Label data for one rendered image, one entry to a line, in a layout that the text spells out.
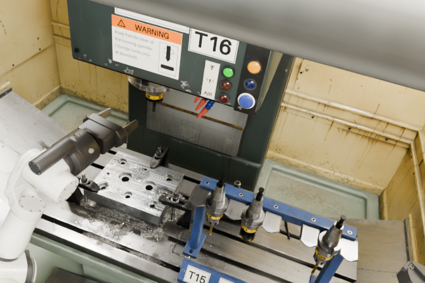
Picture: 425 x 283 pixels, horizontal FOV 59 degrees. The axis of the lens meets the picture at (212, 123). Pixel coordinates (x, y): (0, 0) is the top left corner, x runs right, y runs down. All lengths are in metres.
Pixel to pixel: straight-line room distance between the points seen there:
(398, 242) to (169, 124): 1.10
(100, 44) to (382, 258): 1.36
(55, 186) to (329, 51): 0.74
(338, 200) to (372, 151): 0.33
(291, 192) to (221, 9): 1.99
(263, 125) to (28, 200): 1.03
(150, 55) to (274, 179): 1.47
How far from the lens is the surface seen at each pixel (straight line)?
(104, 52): 0.88
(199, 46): 0.76
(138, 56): 0.83
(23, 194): 0.95
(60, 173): 0.86
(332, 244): 1.11
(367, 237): 1.81
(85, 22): 0.87
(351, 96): 1.93
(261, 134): 1.68
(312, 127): 2.05
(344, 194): 2.25
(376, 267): 1.72
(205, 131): 1.71
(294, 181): 2.20
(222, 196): 1.08
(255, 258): 1.43
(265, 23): 0.16
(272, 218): 1.13
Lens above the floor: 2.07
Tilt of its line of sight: 38 degrees down
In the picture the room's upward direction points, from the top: 10 degrees clockwise
